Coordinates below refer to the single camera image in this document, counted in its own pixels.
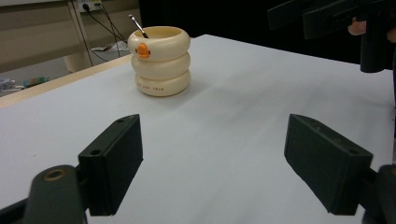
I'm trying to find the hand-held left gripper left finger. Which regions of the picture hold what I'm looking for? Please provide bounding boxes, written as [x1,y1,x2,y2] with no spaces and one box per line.
[78,113,145,217]

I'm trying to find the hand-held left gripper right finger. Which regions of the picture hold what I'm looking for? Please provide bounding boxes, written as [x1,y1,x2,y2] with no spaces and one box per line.
[283,113,374,217]

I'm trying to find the cream ribbed round cup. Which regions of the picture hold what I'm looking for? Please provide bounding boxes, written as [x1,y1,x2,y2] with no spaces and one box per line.
[127,25,191,98]

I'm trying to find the thin black brush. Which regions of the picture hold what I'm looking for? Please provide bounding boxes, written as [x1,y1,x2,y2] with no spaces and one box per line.
[128,13,150,39]

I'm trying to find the green and blue plastic bottles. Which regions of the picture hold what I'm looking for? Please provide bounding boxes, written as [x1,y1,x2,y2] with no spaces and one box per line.
[22,76,51,89]

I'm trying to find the white table cover board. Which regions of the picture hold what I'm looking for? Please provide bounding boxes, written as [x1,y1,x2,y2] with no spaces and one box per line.
[0,34,396,224]

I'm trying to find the clear plastic bag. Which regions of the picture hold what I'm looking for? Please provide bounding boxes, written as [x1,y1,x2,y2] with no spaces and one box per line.
[0,77,17,93]

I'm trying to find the beige wooden desk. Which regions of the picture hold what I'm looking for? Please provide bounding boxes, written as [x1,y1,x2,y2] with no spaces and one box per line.
[0,0,142,75]

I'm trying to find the white power strip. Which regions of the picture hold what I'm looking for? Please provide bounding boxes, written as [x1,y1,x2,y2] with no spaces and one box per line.
[77,0,104,14]

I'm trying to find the hanging black cables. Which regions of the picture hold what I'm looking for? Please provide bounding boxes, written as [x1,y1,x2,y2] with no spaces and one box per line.
[81,2,133,63]

